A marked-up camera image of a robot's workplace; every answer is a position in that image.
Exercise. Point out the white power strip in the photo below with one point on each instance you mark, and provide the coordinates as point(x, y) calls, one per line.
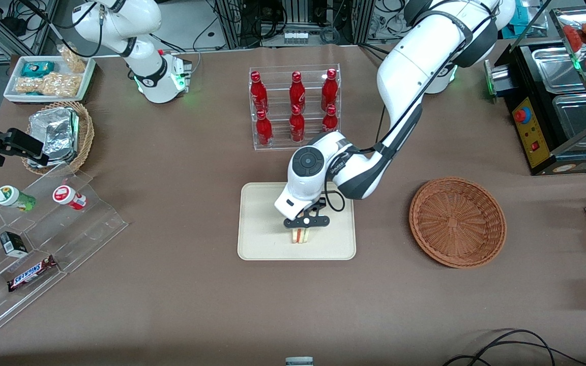
point(296, 36)

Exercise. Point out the beige rectangular serving tray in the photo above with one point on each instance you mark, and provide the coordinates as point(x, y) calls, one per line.
point(262, 239)

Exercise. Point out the teal snack packet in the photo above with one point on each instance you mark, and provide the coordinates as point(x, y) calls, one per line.
point(37, 68)

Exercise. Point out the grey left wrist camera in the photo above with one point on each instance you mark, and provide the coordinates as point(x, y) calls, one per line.
point(305, 221)

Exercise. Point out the triangular sandwich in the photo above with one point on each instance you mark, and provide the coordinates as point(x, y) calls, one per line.
point(299, 237)

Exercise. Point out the snickers chocolate bar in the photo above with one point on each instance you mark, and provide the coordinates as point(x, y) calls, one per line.
point(31, 273)

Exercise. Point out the black food warmer cabinet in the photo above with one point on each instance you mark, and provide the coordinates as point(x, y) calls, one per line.
point(537, 147)

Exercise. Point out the green yogurt drink bottle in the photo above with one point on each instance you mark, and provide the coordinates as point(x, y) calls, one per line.
point(10, 196)

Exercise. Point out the small clear peanut snack bag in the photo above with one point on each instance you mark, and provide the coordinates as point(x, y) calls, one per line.
point(73, 60)

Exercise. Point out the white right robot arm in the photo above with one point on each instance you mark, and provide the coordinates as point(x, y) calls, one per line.
point(120, 23)

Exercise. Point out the light wicker basket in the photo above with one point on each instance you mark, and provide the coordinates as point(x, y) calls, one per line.
point(85, 134)

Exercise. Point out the aluminium equipment rack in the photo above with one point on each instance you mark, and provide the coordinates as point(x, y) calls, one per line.
point(232, 23)

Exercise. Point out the silver foil food container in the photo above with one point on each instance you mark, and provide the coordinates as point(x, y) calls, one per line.
point(56, 133)

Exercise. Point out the round brown wicker basket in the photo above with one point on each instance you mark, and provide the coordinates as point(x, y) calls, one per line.
point(456, 223)

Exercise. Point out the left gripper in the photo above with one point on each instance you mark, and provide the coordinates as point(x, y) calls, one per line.
point(322, 201)

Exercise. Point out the red yogurt drink bottle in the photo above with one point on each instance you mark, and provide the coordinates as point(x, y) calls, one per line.
point(66, 195)

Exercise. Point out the grey device at table edge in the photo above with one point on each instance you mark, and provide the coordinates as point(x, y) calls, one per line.
point(299, 361)

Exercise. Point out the clear acrylic bottle rack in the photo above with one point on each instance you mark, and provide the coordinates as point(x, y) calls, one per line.
point(277, 145)

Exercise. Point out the teal cardboard box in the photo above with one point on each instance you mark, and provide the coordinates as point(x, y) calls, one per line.
point(524, 12)

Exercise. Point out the small black carton box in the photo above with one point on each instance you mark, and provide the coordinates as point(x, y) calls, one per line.
point(13, 244)

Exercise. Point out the large clear peanut snack bag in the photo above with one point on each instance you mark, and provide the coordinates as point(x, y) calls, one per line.
point(51, 85)

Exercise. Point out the white plastic snack tray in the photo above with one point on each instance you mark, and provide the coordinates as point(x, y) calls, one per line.
point(13, 91)

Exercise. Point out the red cola bottle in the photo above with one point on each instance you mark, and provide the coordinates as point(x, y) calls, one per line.
point(258, 94)
point(264, 131)
point(329, 91)
point(297, 127)
point(297, 94)
point(329, 119)

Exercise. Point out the clear acrylic stepped shelf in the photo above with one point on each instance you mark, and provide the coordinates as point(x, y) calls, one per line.
point(84, 234)

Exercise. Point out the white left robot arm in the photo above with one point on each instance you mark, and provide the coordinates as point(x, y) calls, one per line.
point(415, 66)

